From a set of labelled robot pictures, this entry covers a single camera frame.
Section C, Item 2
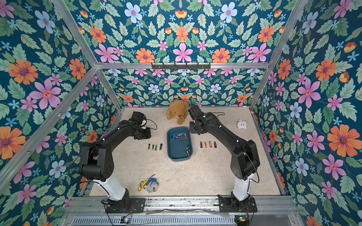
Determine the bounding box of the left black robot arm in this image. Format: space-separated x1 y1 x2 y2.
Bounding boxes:
80 112 151 204

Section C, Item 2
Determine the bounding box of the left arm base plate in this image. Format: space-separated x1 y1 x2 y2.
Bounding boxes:
103 197 146 214

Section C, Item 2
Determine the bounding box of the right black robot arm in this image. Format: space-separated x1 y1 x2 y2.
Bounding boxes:
188 105 260 203

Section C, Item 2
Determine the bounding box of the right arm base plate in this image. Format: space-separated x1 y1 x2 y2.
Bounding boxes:
217 194 257 213

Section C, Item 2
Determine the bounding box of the brown teddy bear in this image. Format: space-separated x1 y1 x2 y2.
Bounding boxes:
166 100 189 125

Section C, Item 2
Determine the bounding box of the teal plastic storage tray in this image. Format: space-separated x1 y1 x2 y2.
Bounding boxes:
166 127 193 162

